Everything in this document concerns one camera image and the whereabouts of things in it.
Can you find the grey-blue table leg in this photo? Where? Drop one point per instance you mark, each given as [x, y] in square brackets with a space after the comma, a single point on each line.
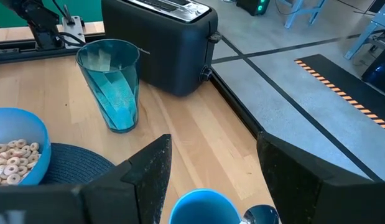
[363, 37]

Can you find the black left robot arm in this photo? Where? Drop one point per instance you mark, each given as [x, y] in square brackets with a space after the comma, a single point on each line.
[43, 25]

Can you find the black two-slot toaster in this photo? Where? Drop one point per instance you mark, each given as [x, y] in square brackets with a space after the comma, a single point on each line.
[173, 46]

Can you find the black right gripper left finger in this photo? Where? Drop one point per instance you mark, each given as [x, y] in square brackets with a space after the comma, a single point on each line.
[142, 186]

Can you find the grey-blue stool legs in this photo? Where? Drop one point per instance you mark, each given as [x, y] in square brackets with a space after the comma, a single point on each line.
[299, 12]

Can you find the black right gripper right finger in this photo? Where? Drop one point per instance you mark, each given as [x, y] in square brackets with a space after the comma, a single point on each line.
[298, 186]

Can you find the white mounting bracket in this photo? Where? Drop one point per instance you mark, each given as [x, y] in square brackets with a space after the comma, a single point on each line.
[74, 28]

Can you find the teal drinking glass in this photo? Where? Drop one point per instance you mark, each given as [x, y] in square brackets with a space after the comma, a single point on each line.
[117, 102]

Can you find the glossy black case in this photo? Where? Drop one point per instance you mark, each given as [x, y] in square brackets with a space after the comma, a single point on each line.
[380, 71]

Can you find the black device green lights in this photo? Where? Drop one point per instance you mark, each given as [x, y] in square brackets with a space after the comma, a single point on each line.
[251, 6]

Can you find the metal spoon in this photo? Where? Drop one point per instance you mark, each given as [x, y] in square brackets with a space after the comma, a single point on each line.
[260, 214]

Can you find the blue bowl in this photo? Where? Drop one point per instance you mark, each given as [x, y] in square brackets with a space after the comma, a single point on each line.
[15, 124]

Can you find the cereal rings heap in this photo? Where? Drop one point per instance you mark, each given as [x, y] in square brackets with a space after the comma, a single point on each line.
[12, 161]

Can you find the round dark woven placemat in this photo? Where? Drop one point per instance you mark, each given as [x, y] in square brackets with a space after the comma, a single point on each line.
[77, 165]

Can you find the green floor mat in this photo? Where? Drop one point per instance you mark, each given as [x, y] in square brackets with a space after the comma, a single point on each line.
[86, 9]

